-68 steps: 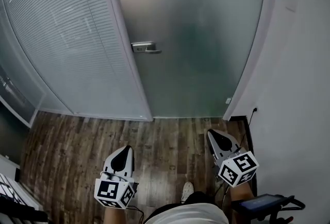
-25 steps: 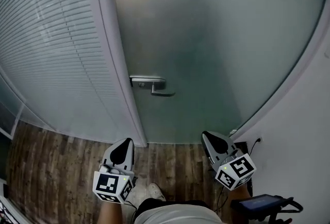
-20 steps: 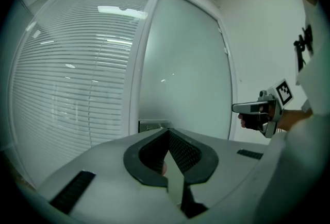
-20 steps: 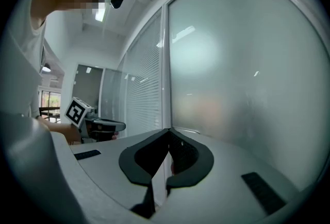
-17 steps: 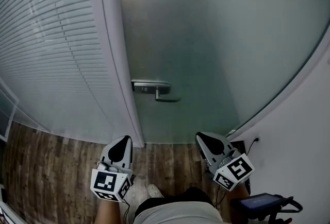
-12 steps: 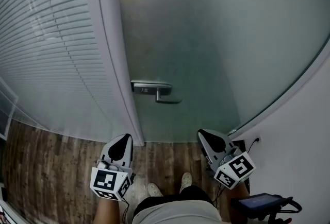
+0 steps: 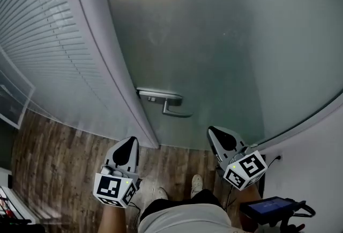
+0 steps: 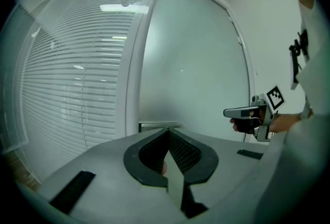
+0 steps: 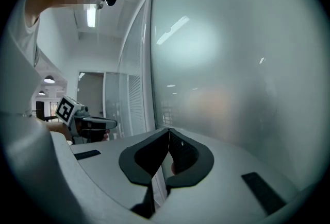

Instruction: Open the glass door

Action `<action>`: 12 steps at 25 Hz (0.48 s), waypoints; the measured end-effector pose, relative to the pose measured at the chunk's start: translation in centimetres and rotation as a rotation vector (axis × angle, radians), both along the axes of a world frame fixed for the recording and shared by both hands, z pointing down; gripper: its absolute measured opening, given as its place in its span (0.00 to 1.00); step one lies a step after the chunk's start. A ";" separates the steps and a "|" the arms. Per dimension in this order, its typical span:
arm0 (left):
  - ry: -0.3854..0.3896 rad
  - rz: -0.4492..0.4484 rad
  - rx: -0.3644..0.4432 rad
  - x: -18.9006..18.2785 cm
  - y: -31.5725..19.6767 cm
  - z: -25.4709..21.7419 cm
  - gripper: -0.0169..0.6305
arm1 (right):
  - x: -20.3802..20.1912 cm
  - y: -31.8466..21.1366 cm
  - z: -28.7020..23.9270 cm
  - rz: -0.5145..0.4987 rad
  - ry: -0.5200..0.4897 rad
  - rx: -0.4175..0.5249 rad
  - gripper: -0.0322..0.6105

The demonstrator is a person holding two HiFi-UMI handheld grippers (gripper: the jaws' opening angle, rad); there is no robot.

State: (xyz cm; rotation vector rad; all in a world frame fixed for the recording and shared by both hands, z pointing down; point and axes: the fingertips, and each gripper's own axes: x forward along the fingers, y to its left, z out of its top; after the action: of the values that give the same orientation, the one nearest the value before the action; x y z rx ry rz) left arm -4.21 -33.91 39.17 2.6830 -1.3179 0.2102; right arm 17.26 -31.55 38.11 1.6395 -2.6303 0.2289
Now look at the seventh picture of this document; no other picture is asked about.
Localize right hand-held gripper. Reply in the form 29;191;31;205
207;126;269;191

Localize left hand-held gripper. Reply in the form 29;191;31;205
93;137;141;209

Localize metal door handle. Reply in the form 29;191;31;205
136;87;194;119

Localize frosted glass door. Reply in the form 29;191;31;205
103;0;343;151

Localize person's left forearm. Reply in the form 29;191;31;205
97;199;130;233

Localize person's right forearm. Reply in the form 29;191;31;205
235;183;265;229

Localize person's right white shoe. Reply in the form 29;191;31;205
190;174;204;199

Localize person's white shoe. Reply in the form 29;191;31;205
190;174;204;199
156;186;169;201

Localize person's left white shoe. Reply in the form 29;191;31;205
156;186;169;201

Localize person's black shorts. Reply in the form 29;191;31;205
139;188;223;225

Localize black screen device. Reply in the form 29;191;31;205
239;195;300;225

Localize person's white shirt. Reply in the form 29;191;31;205
138;202;234;233

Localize white shelf unit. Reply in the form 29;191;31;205
0;167;37;226

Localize black bar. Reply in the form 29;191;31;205
0;217;33;226

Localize glass partition with blinds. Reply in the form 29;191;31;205
0;0;151;146

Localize black power cable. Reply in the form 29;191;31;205
263;156;279;171

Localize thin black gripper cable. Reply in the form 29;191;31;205
224;185;234;212
130;200;142;228

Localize black cable loop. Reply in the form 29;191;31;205
294;200;317;219

